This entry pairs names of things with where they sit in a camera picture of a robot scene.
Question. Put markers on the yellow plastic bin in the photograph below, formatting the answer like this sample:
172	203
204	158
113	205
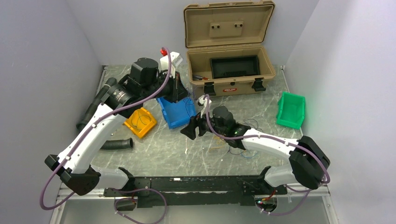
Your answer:
141	122

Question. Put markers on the tools inside toolbox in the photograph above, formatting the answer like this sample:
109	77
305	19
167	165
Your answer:
199	78

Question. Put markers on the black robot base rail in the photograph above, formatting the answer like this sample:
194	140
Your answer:
197	190

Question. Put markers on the blue plastic bin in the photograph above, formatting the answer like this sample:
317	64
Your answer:
177	114

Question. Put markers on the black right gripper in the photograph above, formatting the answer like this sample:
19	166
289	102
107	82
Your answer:
190	130

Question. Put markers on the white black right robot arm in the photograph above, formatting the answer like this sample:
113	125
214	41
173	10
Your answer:
306	163

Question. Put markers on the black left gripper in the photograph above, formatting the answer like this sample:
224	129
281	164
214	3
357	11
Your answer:
179	92

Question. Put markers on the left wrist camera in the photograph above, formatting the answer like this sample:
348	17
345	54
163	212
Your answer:
174	59

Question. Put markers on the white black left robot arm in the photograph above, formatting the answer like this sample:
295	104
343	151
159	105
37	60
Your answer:
114	104

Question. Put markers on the green plastic bin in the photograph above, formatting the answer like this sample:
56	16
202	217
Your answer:
291	110

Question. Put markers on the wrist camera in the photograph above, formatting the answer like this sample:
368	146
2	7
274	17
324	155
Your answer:
174	59
204	102

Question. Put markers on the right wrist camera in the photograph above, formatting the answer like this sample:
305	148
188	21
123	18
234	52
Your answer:
204	102

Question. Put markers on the black tray in toolbox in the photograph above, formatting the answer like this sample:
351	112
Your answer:
241	66

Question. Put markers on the tan open toolbox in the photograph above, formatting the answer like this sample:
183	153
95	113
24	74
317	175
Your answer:
231	29

